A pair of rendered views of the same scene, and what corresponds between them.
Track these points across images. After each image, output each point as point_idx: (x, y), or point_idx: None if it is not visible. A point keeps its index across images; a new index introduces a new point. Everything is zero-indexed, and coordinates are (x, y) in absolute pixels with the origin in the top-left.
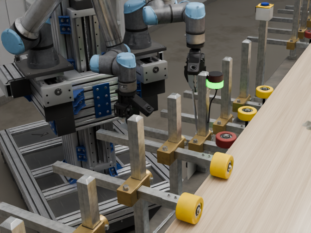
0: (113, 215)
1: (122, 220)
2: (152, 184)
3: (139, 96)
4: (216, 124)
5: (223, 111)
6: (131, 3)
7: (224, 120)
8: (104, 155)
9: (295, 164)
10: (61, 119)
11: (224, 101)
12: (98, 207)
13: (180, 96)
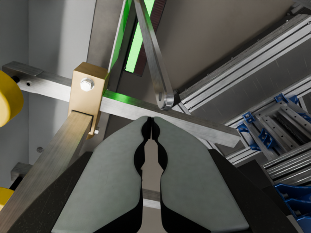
0: (244, 55)
1: (231, 58)
2: (203, 107)
3: (277, 188)
4: (93, 80)
5: (78, 124)
6: None
7: (77, 102)
8: (272, 122)
9: None
10: None
11: (65, 143)
12: (264, 58)
13: None
